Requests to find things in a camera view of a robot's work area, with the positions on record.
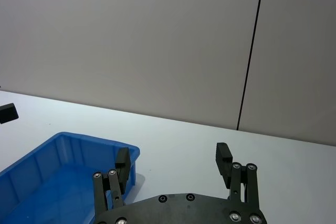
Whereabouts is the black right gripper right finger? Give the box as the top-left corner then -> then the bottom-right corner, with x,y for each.
215,142 -> 262,209

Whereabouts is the blue plastic bin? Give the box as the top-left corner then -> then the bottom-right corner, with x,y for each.
0,131 -> 141,224

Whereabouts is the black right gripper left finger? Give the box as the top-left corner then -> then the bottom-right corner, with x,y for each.
92,147 -> 131,216

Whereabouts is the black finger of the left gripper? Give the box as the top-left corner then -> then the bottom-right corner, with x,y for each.
0,103 -> 19,125

